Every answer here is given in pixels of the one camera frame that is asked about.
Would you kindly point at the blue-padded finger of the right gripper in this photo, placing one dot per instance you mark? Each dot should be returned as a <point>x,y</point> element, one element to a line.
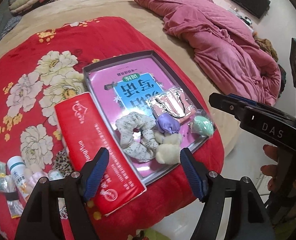
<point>240,98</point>

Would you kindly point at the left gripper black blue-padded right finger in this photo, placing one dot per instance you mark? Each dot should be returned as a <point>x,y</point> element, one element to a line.
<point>248,217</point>

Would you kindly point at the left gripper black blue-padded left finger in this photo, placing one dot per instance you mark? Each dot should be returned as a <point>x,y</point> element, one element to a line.
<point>41,216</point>

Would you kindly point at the snack packet with black band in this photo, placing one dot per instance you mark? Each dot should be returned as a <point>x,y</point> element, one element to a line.
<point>12,197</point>

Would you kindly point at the small green tissue pack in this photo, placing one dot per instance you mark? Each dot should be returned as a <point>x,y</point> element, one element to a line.
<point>55,175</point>

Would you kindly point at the leopard print scrunchie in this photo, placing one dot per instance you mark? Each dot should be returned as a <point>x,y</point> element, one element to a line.
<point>62,163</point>

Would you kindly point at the pink plush bunny keychain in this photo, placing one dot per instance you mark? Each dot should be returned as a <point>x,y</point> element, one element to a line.
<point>32,175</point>

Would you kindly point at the person's right hand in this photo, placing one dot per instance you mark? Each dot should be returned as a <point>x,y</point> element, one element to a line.
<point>271,169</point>

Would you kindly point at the pink quilted duvet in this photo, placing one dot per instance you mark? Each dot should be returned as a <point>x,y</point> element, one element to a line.
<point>223,46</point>

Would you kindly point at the green sponge in plastic bag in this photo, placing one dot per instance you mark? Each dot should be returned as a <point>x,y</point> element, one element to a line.
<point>202,124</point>

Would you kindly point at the brown clothes pile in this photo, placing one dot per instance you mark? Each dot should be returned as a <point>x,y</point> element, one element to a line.
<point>266,46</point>

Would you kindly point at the white supplement bottle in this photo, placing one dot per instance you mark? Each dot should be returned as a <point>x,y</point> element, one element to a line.
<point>16,168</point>

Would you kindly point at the pink item in clear packet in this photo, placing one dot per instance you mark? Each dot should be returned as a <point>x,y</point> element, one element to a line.
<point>174,103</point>

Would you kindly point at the purple scrunchie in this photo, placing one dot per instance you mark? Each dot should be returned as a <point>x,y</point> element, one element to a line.
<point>167,124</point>

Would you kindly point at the grey box with pink book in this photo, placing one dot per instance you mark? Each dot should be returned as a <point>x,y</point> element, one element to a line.
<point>123,84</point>

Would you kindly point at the cream fluffy scrunchie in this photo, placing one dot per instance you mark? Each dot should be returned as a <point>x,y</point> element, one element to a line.
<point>168,150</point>

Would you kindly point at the red tissue box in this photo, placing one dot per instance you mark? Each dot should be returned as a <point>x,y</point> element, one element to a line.
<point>86,138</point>

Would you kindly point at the floral white scrunchie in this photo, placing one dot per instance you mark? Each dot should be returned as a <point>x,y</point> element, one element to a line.
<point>137,138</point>

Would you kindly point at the folded blankets stack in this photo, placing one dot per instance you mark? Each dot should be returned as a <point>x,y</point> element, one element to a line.
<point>19,6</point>

